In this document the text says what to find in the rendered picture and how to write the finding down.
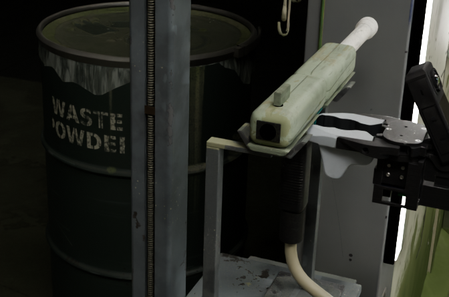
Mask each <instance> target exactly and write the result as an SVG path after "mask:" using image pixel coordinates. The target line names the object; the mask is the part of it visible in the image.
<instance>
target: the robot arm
mask: <svg viewBox="0 0 449 297"><path fill-rule="evenodd" d="M405 82H406V87H407V89H408V92H409V94H410V96H411V98H412V99H413V100H414V102H415V104H416V107H417V108H418V111H419V113H420V116H421V118H422V120H423V122H424V125H423V124H420V123H416V122H412V121H406V120H401V119H397V118H394V117H388V116H384V115H372V114H364V113H355V114H354V113H322V114H320V116H319V117H318V118H317V119H316V125H315V124H314V125H311V126H310V127H309V129H308V130H307V134H309V133H310V134H313V135H312V137H311V138H310V139H309V141H312V142H314V143H318V144H319V148H320V152H321V159H322V162H323V169H324V172H325V174H326V176H328V177H329V178H332V179H339V178H341V177H342V176H343V174H344V173H345V171H346V170H347V169H348V167H349V166H351V165H360V166H366V165H368V164H370V163H371V162H372V161H373V159H374V158H376V159H378V162H377V165H376V166H375V168H374V173H373V184H374V186H373V196H372V202H374V203H378V204H384V205H388V206H393V207H397V208H403V209H407V210H413V211H416V210H417V208H418V206H426V207H430V208H436V209H440V210H446V211H449V102H448V100H447V97H446V95H445V93H444V90H443V88H442V82H441V79H440V76H439V75H438V72H437V71H436V69H435V68H434V67H433V65H432V63H431V62H429V61H427V62H424V63H421V64H419V65H415V66H413V67H411V69H410V70H409V72H408V74H407V75H406V78H405ZM392 191H395V192H398V196H403V197H406V198H405V204H404V205H403V204H397V203H393V202H387V201H383V200H382V196H385V197H389V198H390V196H391V194H392Z"/></svg>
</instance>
